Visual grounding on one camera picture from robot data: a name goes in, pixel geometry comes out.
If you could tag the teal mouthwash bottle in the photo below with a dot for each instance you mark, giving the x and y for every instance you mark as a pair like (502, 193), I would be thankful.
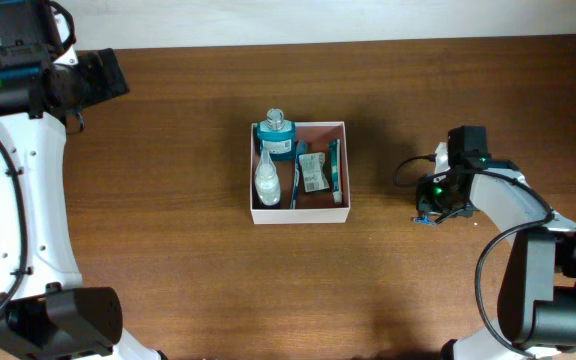
(277, 135)

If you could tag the blue white toothbrush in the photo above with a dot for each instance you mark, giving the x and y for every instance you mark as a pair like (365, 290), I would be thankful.
(301, 148)

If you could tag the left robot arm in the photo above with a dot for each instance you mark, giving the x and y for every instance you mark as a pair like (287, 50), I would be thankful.
(46, 312)

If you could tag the red green toothpaste tube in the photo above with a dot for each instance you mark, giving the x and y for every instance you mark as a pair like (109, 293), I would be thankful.
(334, 151)

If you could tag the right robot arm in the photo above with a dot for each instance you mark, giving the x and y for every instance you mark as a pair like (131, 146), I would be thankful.
(536, 306)

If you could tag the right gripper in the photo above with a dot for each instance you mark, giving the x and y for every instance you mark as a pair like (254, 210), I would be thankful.
(425, 204)

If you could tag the blue disposable razor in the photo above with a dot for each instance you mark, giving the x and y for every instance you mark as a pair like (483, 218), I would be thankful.
(425, 219)

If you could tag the white cardboard box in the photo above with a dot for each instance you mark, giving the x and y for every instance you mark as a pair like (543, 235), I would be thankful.
(310, 208)

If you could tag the clear soap pump bottle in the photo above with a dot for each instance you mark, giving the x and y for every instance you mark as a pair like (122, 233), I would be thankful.
(267, 182)

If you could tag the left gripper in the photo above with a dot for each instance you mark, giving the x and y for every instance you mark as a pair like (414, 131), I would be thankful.
(102, 88)

